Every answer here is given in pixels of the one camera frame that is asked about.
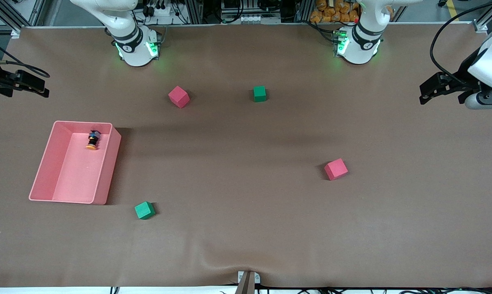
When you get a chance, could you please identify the brown table mat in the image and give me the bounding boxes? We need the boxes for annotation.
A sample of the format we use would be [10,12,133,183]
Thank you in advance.
[0,22,492,289]

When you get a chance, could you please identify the pink plastic bin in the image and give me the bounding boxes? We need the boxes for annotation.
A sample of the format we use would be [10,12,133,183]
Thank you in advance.
[29,120,122,205]

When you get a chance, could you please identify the orange capped black push button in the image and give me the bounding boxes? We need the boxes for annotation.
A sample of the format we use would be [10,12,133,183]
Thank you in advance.
[85,130,102,151]

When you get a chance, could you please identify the aluminium frame profile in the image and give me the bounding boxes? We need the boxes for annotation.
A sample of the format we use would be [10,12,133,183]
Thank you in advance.
[472,0,492,34]
[0,0,46,39]

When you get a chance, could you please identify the silver camera pole bracket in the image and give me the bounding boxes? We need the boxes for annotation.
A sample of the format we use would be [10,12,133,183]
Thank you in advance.
[237,270,261,294]

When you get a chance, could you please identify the orange objects heap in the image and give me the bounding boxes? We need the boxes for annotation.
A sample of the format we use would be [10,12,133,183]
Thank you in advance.
[310,0,361,24]

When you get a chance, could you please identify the black electronics rack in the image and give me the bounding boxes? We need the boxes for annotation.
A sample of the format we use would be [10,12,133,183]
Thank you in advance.
[220,0,283,24]

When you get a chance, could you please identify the white power strip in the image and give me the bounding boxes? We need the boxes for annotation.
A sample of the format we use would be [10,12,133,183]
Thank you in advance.
[146,3,177,17]

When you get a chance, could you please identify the pink foam cube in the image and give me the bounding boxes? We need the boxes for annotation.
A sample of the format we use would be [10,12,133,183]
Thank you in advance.
[168,86,190,109]
[324,158,349,181]

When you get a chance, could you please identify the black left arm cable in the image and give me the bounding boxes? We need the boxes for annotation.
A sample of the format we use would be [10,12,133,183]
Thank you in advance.
[430,0,492,84]

